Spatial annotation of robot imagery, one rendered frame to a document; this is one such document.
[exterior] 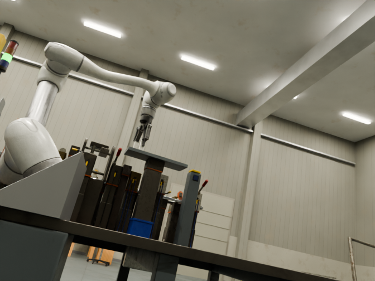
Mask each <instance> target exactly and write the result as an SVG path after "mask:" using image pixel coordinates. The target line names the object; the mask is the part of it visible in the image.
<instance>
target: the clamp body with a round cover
mask: <svg viewBox="0 0 375 281"><path fill-rule="evenodd" d="M141 175H142V174H141V173H138V172H134V171H131V174H130V176H129V178H128V181H127V185H126V189H125V192H124V195H123V200H122V203H121V207H120V209H119V214H118V217H117V221H116V225H115V228H114V231H117V232H122V233H125V234H126V232H127V227H128V223H129V219H130V217H131V212H132V211H131V209H132V205H133V202H134V197H135V194H136V193H137V191H138V187H139V184H140V179H141Z"/></svg>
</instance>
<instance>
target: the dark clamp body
mask: <svg viewBox="0 0 375 281"><path fill-rule="evenodd" d="M122 170H123V167H122V166H118V165H116V166H113V165H111V167H110V170H109V173H108V177H107V180H106V183H105V186H106V187H105V190H104V193H103V197H102V200H101V202H100V204H99V207H98V211H97V214H96V217H95V220H94V224H93V226H95V227H99V228H102V229H105V228H106V225H107V221H108V218H109V214H110V210H111V208H112V201H113V197H114V194H115V191H116V188H117V187H118V184H119V180H120V177H121V174H122Z"/></svg>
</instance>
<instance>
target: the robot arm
mask: <svg viewBox="0 0 375 281"><path fill-rule="evenodd" d="M44 54H45V57H46V58H47V59H46V61H45V62H44V63H43V65H42V67H41V69H40V71H39V73H38V76H37V89H36V92H35V94H34V96H33V99H32V102H31V104H30V107H29V109H28V111H27V114H26V116H25V118H20V119H17V120H14V121H12V122H11V123H9V125H8V127H7V128H6V130H5V133H4V140H5V149H4V151H3V153H2V155H1V157H0V182H2V183H3V184H4V185H7V186H9V185H11V184H13V183H15V182H17V181H20V180H22V179H24V178H26V177H28V176H30V175H32V174H34V173H37V172H39V171H41V170H43V169H45V168H48V167H50V166H52V165H54V164H56V163H58V162H60V161H62V159H61V157H60V155H59V152H58V150H57V147H56V145H55V143H54V141H53V140H52V138H51V136H50V135H49V133H48V131H47V130H46V128H45V127H46V123H47V120H48V118H49V115H50V112H51V109H52V106H53V103H54V101H55V98H56V94H57V93H59V92H60V91H61V89H62V88H63V86H64V84H65V82H66V80H67V77H68V76H69V72H70V71H71V70H72V71H75V72H78V73H81V74H84V75H88V76H91V77H94V78H96V79H99V80H103V81H107V82H110V83H116V84H123V85H130V86H136V87H139V88H143V89H145V90H146V92H145V95H144V97H143V102H142V110H141V113H140V116H141V117H140V123H141V124H140V126H139V127H137V128H136V132H135V135H134V138H133V141H134V146H133V148H136V149H138V145H139V140H140V138H141V136H142V134H143V137H142V139H141V143H140V147H139V149H140V150H142V151H143V150H144V147H145V143H146V141H147V140H149V137H150V132H151V128H152V125H151V123H152V120H153V119H154V117H155V113H156V110H157V108H159V106H160V105H162V104H166V103H168V102H169V101H171V100H172V99H173V98H174V97H175V95H176V87H175V86H174V84H172V83H165V82H160V81H156V82H152V81H149V80H146V79H143V78H140V77H135V76H129V75H124V74H119V73H116V72H111V71H107V70H104V69H102V68H100V67H99V66H97V65H96V64H94V63H93V62H91V61H90V60H89V59H88V58H87V57H85V56H84V55H82V54H81V53H79V52H78V51H76V50H75V49H72V48H71V47H69V46H66V45H63V44H61V43H57V42H49V43H48V44H47V46H46V47H45V49H44Z"/></svg>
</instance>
